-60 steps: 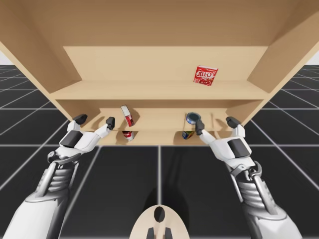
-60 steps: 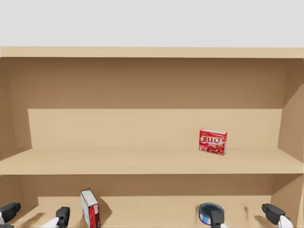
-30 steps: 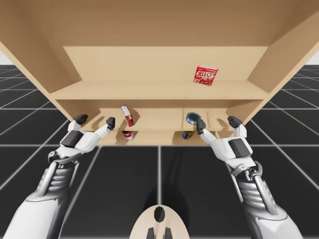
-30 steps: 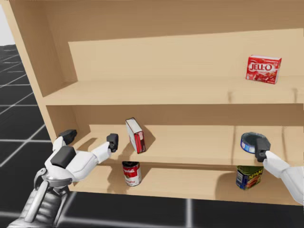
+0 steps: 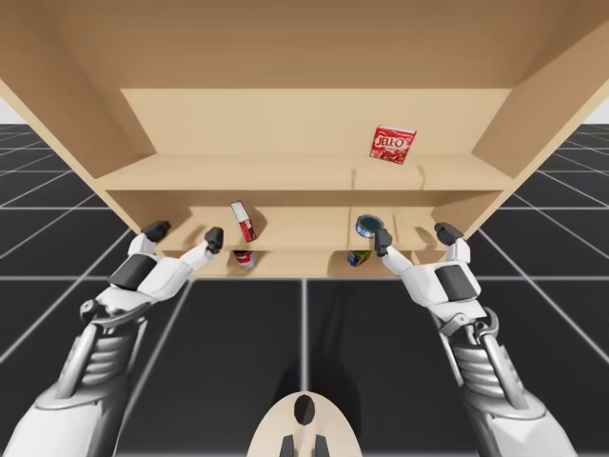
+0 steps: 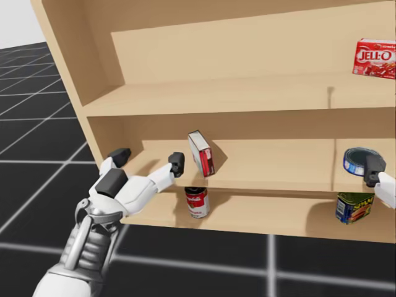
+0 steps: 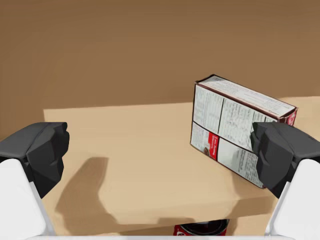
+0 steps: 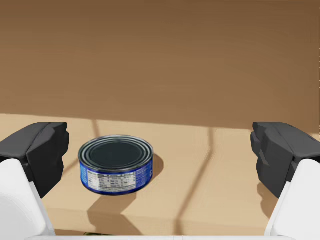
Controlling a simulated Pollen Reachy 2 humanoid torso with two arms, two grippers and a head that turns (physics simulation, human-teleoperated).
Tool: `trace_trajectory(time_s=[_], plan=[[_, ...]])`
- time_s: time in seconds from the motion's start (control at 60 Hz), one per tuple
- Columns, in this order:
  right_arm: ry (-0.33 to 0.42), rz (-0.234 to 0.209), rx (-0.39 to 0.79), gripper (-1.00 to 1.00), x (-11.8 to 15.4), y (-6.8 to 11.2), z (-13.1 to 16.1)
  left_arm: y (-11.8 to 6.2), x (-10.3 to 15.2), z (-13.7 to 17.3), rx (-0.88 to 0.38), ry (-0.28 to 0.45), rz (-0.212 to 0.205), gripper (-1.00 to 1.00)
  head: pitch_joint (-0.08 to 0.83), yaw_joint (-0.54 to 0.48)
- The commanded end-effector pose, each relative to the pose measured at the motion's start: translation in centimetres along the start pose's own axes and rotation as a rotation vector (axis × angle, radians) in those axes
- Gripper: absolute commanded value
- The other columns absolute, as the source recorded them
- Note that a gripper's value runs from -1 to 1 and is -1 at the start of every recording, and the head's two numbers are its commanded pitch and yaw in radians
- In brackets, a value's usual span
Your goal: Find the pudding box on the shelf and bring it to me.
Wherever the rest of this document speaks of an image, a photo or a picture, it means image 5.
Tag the red and white can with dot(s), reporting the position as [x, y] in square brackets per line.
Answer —
[244, 259]

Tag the pale wooden shelf unit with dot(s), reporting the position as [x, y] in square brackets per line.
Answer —
[295, 124]

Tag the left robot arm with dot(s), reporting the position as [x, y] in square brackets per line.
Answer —
[76, 376]

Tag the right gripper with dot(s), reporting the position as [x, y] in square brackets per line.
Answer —
[438, 282]

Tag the blue flat can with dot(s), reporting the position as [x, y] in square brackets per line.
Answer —
[368, 225]

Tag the green and blue rectangular can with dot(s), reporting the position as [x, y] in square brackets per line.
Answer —
[358, 257]

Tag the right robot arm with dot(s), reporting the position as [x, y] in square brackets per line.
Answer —
[495, 376]

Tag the tan robot part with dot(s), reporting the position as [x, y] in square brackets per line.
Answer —
[305, 423]

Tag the red and white carton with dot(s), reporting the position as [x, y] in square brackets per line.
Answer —
[244, 221]

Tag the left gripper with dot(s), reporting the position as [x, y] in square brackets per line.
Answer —
[145, 277]

